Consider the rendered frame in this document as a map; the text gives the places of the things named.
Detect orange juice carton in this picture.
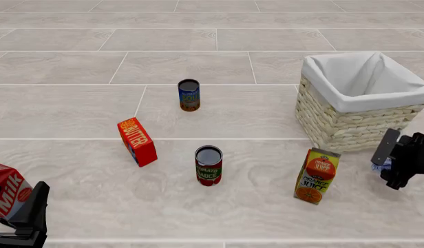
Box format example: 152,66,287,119
293,147,342,206

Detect red tomato sauce can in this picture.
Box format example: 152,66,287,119
194,145,224,187

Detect red butter box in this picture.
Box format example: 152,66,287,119
116,116,158,168

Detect blue and white cream cheese box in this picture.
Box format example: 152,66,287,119
370,157,392,172

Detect blue soup can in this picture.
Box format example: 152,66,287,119
177,79,202,112

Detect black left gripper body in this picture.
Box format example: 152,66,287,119
0,227,48,248

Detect wicker basket with white liner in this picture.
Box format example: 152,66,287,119
294,51,424,154

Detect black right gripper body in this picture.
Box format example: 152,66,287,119
403,138,424,178

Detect red and white milk carton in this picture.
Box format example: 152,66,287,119
0,161,36,223

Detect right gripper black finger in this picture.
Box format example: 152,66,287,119
396,132,424,156
379,163,420,191

